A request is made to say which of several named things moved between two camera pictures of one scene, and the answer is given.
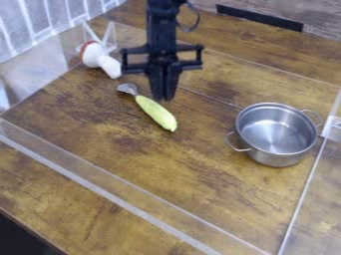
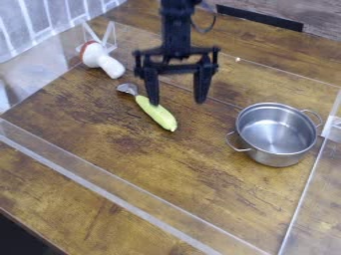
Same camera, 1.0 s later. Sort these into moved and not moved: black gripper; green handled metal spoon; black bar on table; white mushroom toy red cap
Moved: black gripper
Not moved: white mushroom toy red cap; green handled metal spoon; black bar on table
